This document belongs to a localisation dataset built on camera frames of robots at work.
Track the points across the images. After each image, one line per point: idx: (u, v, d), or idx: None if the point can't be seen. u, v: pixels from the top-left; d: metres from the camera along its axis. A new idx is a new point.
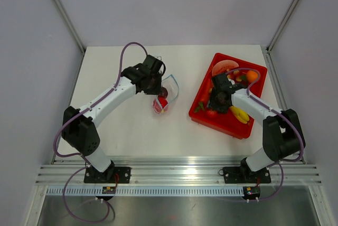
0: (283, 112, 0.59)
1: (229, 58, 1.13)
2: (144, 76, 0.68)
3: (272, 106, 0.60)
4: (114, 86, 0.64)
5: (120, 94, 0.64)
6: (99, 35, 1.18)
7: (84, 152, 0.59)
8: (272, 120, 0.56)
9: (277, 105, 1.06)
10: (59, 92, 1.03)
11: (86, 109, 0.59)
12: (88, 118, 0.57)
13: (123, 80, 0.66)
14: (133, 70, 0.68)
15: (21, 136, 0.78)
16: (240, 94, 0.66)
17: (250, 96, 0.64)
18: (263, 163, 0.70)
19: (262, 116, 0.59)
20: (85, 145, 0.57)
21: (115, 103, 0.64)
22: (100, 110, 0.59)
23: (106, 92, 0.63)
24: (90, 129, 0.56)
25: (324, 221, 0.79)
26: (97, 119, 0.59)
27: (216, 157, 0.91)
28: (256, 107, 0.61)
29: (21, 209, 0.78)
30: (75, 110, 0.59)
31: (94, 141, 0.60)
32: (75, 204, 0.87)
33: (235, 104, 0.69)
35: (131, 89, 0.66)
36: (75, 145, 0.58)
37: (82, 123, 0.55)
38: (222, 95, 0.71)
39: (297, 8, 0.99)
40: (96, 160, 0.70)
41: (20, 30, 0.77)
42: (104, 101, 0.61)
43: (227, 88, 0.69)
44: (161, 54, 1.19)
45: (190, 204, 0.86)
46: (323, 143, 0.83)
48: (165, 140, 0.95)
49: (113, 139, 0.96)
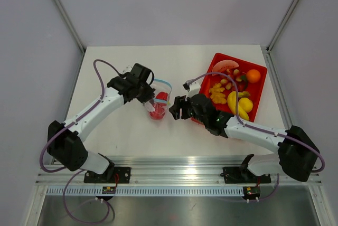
0: (289, 131, 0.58)
1: (229, 57, 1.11)
2: (133, 87, 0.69)
3: (277, 131, 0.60)
4: (101, 98, 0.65)
5: (106, 105, 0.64)
6: (99, 35, 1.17)
7: (71, 167, 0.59)
8: (286, 147, 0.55)
9: (277, 103, 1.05)
10: (58, 92, 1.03)
11: (71, 123, 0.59)
12: (73, 132, 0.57)
13: (110, 91, 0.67)
14: (121, 79, 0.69)
15: (21, 135, 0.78)
16: (234, 125, 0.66)
17: (245, 125, 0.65)
18: (269, 169, 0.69)
19: (272, 144, 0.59)
20: (72, 159, 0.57)
21: (103, 114, 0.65)
22: (85, 123, 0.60)
23: (93, 103, 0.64)
24: (76, 143, 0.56)
25: (324, 221, 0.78)
26: (83, 132, 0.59)
27: (216, 157, 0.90)
28: (261, 136, 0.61)
29: (21, 209, 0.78)
30: (60, 124, 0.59)
31: (81, 156, 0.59)
32: (73, 204, 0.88)
33: (228, 134, 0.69)
35: (118, 100, 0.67)
36: (60, 160, 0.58)
37: (67, 138, 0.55)
38: (214, 130, 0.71)
39: (298, 8, 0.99)
40: (90, 167, 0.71)
41: (20, 30, 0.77)
42: (90, 114, 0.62)
43: (216, 122, 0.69)
44: (160, 54, 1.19)
45: (190, 204, 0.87)
46: (324, 143, 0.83)
48: (162, 139, 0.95)
49: (111, 139, 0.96)
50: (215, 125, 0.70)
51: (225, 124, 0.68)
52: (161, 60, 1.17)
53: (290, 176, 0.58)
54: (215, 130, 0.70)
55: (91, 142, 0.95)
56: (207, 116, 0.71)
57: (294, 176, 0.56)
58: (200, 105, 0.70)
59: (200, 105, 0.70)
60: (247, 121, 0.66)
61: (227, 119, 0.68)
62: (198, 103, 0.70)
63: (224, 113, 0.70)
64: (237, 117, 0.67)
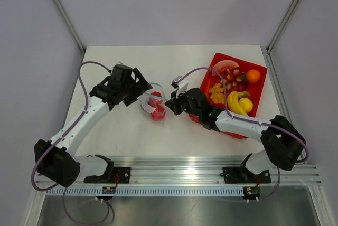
0: (273, 121, 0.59)
1: (229, 57, 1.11)
2: (116, 93, 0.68)
3: (261, 120, 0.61)
4: (85, 109, 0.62)
5: (92, 116, 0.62)
6: (99, 35, 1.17)
7: (64, 183, 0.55)
8: (269, 134, 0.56)
9: (277, 103, 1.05)
10: (58, 92, 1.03)
11: (57, 139, 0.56)
12: (62, 149, 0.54)
13: (93, 100, 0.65)
14: (103, 86, 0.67)
15: (21, 135, 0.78)
16: (223, 118, 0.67)
17: (234, 116, 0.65)
18: (266, 166, 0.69)
19: (256, 133, 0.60)
20: (63, 175, 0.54)
21: (90, 125, 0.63)
22: (73, 138, 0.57)
23: (77, 116, 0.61)
24: (66, 159, 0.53)
25: (324, 221, 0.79)
26: (71, 147, 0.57)
27: (216, 157, 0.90)
28: (247, 126, 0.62)
29: (21, 209, 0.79)
30: (46, 142, 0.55)
31: (74, 170, 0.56)
32: (73, 205, 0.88)
33: (221, 129, 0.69)
35: (103, 108, 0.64)
36: (53, 178, 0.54)
37: (56, 155, 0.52)
38: (206, 124, 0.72)
39: (298, 8, 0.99)
40: (86, 174, 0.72)
41: (20, 30, 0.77)
42: (76, 127, 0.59)
43: (208, 117, 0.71)
44: (160, 54, 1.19)
45: (190, 204, 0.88)
46: (323, 143, 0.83)
48: (162, 139, 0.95)
49: (111, 140, 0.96)
50: (207, 120, 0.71)
51: (216, 117, 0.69)
52: (161, 59, 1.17)
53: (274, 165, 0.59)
54: (207, 124, 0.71)
55: (91, 142, 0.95)
56: (202, 110, 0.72)
57: (279, 165, 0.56)
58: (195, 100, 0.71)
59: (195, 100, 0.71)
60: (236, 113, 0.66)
61: (218, 113, 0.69)
62: (193, 97, 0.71)
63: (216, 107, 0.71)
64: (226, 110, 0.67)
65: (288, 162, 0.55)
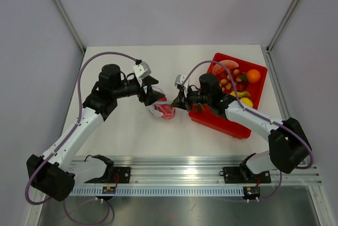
0: (285, 122, 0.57)
1: (229, 57, 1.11)
2: (109, 102, 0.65)
3: (273, 118, 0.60)
4: (77, 121, 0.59)
5: (85, 128, 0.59)
6: (99, 35, 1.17)
7: (58, 197, 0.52)
8: (277, 134, 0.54)
9: (277, 102, 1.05)
10: (58, 92, 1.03)
11: (50, 154, 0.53)
12: (54, 165, 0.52)
13: (87, 112, 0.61)
14: (96, 96, 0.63)
15: (21, 135, 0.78)
16: (234, 107, 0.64)
17: (245, 109, 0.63)
18: (265, 166, 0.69)
19: (265, 130, 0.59)
20: (57, 189, 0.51)
21: (84, 137, 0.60)
22: (66, 152, 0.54)
23: (69, 129, 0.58)
24: (59, 175, 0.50)
25: (324, 221, 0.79)
26: (65, 162, 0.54)
27: (216, 157, 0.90)
28: (257, 122, 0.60)
29: (21, 209, 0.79)
30: (39, 158, 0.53)
31: (67, 184, 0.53)
32: (73, 205, 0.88)
33: (227, 118, 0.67)
35: (97, 119, 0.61)
36: (46, 193, 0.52)
37: (49, 171, 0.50)
38: (215, 111, 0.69)
39: (298, 8, 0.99)
40: (85, 179, 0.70)
41: (19, 30, 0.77)
42: (69, 140, 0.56)
43: (219, 103, 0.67)
44: (160, 54, 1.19)
45: (190, 204, 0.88)
46: (324, 143, 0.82)
48: (162, 139, 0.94)
49: (112, 140, 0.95)
50: (217, 106, 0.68)
51: (227, 105, 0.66)
52: (161, 59, 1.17)
53: (275, 165, 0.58)
54: (216, 111, 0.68)
55: (91, 143, 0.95)
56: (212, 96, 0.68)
57: (280, 166, 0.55)
58: (207, 83, 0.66)
59: (207, 84, 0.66)
60: (249, 106, 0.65)
61: (231, 102, 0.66)
62: (206, 81, 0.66)
63: (228, 95, 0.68)
64: (238, 100, 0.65)
65: (288, 165, 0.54)
